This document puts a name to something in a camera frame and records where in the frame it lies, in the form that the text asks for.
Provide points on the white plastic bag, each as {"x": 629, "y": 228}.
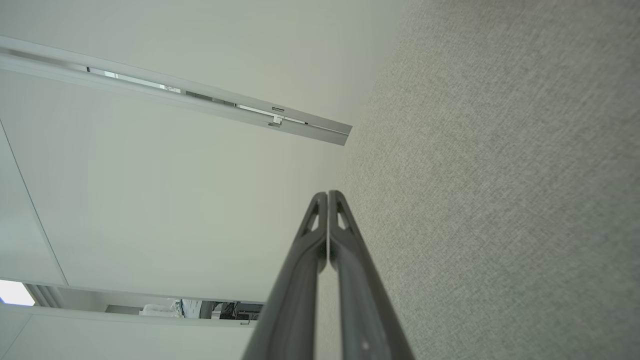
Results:
{"x": 160, "y": 310}

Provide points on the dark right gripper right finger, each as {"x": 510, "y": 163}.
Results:
{"x": 365, "y": 310}

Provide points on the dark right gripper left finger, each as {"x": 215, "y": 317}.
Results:
{"x": 290, "y": 310}

